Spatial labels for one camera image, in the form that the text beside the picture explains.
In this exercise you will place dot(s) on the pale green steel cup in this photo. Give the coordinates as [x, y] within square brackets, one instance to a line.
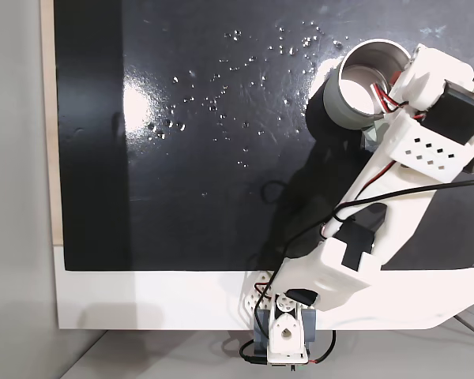
[335, 98]

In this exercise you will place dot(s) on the black table mat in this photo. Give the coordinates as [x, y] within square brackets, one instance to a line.
[201, 158]

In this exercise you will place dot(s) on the grey table clamp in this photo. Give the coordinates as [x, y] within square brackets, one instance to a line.
[312, 323]

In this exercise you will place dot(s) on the light wooden board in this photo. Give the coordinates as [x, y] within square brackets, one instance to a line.
[47, 118]

